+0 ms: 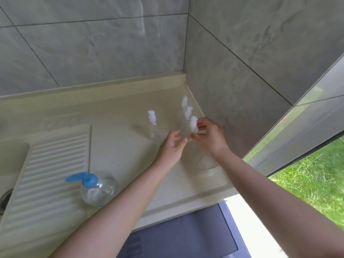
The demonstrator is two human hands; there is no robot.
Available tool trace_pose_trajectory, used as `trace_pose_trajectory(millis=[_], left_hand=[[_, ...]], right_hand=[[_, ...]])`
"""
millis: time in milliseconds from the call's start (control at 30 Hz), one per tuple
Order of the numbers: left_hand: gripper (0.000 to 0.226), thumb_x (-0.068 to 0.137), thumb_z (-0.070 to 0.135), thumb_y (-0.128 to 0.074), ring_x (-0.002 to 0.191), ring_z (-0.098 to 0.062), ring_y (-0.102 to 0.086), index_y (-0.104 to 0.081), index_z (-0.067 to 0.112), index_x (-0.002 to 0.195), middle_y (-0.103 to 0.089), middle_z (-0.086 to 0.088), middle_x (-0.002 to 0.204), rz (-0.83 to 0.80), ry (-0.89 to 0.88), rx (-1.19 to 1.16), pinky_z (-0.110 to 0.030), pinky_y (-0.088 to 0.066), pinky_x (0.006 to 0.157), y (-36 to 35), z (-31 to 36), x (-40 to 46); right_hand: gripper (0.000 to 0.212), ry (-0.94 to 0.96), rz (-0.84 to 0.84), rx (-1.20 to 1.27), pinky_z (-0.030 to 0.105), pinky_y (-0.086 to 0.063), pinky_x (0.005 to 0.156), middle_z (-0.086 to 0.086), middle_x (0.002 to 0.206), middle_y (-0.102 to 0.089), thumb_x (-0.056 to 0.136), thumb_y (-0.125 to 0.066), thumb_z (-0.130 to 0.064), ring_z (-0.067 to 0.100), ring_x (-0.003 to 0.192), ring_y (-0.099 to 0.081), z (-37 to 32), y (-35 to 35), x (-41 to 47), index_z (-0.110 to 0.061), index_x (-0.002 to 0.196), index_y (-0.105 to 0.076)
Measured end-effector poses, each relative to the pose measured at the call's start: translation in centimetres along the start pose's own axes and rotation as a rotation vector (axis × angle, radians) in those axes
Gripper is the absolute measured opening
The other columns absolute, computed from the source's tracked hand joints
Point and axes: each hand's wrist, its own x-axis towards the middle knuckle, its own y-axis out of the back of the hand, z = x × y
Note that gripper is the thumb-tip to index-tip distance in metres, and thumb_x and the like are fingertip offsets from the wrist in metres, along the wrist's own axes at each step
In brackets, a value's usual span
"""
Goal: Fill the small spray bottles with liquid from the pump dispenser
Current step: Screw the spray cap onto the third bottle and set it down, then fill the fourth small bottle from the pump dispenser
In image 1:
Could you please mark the person's left hand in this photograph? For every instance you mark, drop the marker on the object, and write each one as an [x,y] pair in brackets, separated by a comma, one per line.
[170,153]

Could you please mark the person's right hand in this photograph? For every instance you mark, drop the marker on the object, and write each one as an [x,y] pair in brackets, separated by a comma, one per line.
[212,139]

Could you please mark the small clear bottle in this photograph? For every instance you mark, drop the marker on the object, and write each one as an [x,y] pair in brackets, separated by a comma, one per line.
[152,123]
[193,138]
[185,126]
[182,115]

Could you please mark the white spray cap with tube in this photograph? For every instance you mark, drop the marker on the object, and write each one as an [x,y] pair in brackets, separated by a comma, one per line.
[193,123]
[188,111]
[184,102]

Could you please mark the clear hand sanitizer pump bottle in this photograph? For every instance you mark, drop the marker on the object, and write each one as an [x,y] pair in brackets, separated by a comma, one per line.
[99,189]

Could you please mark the person's left forearm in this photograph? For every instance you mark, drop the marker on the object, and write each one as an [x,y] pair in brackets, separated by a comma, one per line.
[107,225]

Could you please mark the person's right forearm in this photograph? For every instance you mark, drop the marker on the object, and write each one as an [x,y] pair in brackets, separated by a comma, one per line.
[268,198]

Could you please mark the cream sink with washboard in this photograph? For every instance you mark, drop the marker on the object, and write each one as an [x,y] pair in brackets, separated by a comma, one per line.
[121,163]

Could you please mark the grey washing machine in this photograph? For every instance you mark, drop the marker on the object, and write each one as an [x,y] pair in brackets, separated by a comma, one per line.
[188,233]

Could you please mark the glass window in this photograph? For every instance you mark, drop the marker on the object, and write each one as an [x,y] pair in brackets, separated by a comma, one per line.
[309,163]

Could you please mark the steel sink drain strainer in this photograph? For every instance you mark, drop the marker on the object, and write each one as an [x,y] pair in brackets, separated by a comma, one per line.
[5,201]

